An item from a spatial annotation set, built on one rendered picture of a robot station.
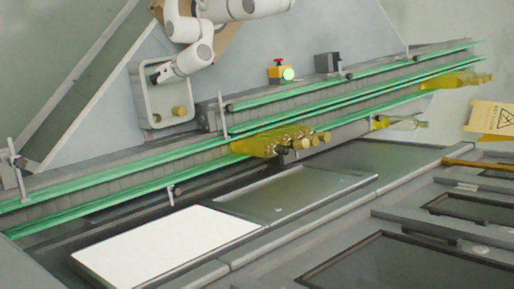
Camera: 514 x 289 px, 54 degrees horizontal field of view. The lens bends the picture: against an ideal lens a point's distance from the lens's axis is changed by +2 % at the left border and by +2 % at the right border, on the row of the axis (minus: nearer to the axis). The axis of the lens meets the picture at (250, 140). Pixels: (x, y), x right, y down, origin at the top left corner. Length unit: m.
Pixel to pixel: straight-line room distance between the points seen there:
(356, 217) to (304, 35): 1.01
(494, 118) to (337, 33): 2.74
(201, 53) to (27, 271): 1.07
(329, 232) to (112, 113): 0.79
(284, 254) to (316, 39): 1.23
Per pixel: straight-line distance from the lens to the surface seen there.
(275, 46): 2.08
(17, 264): 0.48
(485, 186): 1.63
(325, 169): 1.76
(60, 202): 1.51
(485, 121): 4.87
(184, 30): 1.45
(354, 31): 2.44
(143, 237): 1.42
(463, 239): 1.32
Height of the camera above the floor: 2.28
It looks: 50 degrees down
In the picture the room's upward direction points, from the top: 98 degrees clockwise
